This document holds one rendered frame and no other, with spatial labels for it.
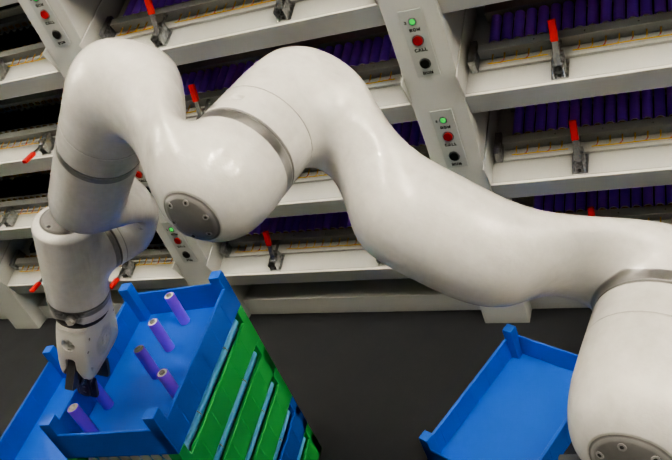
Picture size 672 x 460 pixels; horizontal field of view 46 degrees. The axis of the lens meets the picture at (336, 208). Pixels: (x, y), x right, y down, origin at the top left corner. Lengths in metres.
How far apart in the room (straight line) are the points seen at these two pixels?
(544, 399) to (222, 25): 0.91
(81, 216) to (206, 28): 0.67
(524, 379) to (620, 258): 0.90
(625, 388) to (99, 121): 0.51
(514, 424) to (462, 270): 0.90
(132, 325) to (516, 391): 0.72
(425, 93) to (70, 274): 0.67
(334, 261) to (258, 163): 1.10
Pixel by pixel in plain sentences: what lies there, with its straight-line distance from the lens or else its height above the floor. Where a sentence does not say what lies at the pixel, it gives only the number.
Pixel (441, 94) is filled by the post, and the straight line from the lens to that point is 1.37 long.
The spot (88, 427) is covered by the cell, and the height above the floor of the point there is 0.43.
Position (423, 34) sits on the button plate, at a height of 0.68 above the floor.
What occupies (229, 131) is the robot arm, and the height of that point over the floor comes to 0.92.
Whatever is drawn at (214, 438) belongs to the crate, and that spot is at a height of 0.34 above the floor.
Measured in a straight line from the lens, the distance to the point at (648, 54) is 1.33.
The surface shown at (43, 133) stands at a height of 0.59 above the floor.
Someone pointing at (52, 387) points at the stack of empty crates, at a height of 0.25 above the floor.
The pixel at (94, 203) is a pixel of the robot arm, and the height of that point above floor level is 0.83.
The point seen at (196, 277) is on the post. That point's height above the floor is 0.17.
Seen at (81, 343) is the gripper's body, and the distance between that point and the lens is 1.15.
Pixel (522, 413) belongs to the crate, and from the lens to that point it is 1.54.
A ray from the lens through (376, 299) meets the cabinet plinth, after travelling 1.80.
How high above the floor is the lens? 1.19
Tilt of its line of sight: 32 degrees down
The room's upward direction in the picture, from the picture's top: 23 degrees counter-clockwise
